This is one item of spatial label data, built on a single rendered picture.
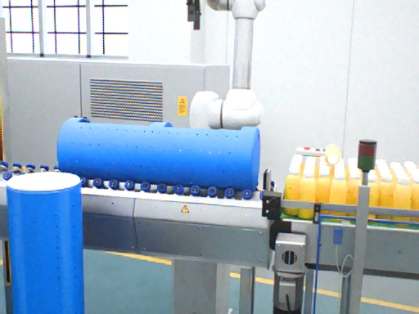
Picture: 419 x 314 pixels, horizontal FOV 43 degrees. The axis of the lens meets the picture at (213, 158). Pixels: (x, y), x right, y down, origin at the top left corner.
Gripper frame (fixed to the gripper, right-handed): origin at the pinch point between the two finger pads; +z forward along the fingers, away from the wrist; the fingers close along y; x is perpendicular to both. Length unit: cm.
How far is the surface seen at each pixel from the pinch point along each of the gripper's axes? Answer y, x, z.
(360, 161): -36, -66, 60
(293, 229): -13, -43, 87
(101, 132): -3, 40, 48
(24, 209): -39, 57, 79
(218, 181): -3, -12, 68
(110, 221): 3, 38, 87
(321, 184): -9, -54, 69
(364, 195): -33, -68, 72
